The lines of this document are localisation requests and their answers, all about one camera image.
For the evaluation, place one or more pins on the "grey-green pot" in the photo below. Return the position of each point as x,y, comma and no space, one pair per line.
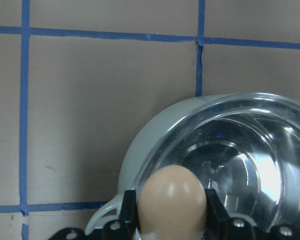
244,146

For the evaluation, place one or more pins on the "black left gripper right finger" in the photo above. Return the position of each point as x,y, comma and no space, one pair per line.
217,216

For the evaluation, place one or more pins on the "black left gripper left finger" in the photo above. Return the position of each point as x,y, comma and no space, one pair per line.
129,213

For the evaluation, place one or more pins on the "beige egg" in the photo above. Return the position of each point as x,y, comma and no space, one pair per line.
172,205

